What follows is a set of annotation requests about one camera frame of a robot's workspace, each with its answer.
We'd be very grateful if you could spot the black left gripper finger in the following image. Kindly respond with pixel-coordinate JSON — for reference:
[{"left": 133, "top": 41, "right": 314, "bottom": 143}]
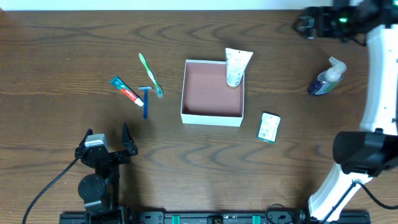
[
  {"left": 121, "top": 123, "right": 138, "bottom": 156},
  {"left": 78, "top": 128, "right": 93, "bottom": 148}
]

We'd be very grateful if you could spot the clear blue soap pump bottle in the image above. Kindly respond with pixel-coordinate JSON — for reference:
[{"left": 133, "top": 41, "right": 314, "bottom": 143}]
[{"left": 307, "top": 57, "right": 346, "bottom": 95}]

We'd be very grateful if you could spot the white box pink interior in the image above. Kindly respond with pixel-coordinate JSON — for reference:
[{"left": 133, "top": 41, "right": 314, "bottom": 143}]
[{"left": 180, "top": 60, "right": 245, "bottom": 127}]

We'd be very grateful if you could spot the white floral lotion tube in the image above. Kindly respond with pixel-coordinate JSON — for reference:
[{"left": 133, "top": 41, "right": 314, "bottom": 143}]
[{"left": 225, "top": 48, "right": 253, "bottom": 88}]

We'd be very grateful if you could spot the green white soap bar pack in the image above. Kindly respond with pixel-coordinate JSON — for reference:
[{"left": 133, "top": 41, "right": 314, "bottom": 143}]
[{"left": 257, "top": 113, "right": 280, "bottom": 144}]

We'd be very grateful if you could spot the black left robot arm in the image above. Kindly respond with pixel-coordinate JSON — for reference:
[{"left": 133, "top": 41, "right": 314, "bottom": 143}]
[{"left": 75, "top": 123, "right": 138, "bottom": 223}]

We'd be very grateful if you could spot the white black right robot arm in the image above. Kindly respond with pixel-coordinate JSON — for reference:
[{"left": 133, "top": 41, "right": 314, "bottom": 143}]
[{"left": 292, "top": 0, "right": 397, "bottom": 223}]

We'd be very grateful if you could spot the blue disposable razor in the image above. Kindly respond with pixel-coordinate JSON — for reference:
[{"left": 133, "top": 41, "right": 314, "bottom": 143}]
[{"left": 139, "top": 86, "right": 152, "bottom": 119}]

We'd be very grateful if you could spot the Colgate toothpaste tube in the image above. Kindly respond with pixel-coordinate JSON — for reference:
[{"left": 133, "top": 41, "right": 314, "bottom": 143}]
[{"left": 110, "top": 76, "right": 144, "bottom": 106}]

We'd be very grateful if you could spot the green white toothbrush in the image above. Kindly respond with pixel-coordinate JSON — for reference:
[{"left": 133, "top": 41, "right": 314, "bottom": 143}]
[{"left": 139, "top": 53, "right": 164, "bottom": 98}]

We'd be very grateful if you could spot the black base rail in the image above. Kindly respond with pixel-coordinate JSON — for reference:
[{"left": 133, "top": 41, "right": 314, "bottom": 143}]
[{"left": 58, "top": 210, "right": 373, "bottom": 224}]

